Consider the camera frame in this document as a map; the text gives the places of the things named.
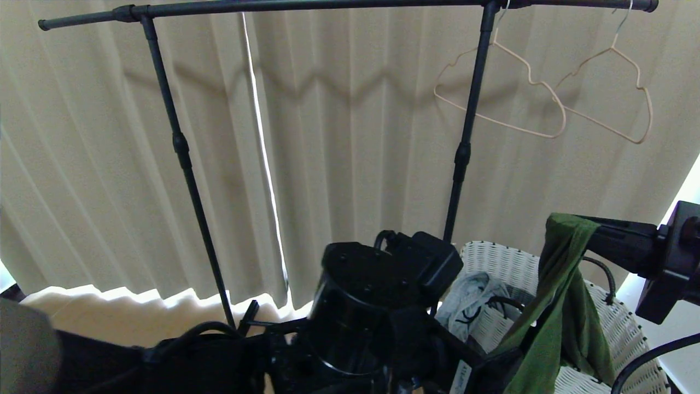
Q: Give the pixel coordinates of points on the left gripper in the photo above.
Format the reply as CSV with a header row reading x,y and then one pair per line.
x,y
426,350

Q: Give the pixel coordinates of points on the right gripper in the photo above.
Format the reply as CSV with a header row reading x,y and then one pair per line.
x,y
672,262

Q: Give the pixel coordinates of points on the green printed t-shirt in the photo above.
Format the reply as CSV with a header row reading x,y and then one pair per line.
x,y
552,328

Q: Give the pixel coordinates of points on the pink clothes hanger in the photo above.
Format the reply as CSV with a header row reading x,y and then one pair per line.
x,y
649,112
503,122

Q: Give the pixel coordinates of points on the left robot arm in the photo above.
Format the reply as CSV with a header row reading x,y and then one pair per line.
x,y
355,306

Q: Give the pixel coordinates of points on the white laundry basket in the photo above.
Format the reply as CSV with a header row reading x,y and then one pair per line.
x,y
503,257

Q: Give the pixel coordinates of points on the black clothes rack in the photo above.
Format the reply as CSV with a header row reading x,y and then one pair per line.
x,y
470,109

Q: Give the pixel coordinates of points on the pale grey shorts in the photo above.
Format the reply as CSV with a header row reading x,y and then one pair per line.
x,y
465,301

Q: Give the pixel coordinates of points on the beige curtain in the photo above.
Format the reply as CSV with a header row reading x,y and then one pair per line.
x,y
355,164

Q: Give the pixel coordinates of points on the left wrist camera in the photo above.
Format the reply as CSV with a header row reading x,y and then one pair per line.
x,y
437,262

